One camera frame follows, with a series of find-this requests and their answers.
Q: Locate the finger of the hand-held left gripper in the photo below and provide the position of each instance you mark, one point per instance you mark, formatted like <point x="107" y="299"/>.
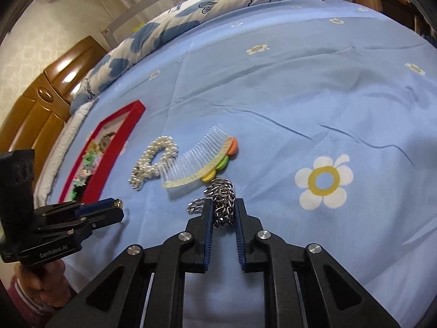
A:
<point x="99" y="206"/>
<point x="105" y="218"/>

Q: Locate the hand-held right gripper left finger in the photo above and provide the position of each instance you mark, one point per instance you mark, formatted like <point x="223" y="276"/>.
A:
<point x="208" y="239"/>

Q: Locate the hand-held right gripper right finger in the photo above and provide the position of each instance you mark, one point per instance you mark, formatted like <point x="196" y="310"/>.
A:
<point x="240" y="239"/>

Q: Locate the grey wrist watch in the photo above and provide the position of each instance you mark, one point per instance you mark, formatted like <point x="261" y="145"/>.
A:
<point x="104" y="140"/>

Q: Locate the red jewelry tray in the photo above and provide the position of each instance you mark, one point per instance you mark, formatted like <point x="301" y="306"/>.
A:
<point x="131" y="116"/>

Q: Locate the person's left forearm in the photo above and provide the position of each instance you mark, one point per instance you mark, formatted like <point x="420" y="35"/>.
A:
<point x="27" y="311"/>

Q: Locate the person's left hand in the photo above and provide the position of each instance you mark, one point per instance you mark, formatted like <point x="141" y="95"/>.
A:
<point x="51" y="280"/>

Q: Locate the clear flower hair comb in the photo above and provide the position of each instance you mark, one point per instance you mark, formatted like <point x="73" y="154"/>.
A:
<point x="191" y="174"/>

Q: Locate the wooden headboard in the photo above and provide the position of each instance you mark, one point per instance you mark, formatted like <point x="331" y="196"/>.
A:
<point x="51" y="109"/>

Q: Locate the blue white patterned pillow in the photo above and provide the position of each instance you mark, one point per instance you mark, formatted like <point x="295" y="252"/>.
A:
<point x="191" y="24"/>

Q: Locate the white bed rail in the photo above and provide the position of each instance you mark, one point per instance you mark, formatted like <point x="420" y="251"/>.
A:
<point x="136" y="17"/>

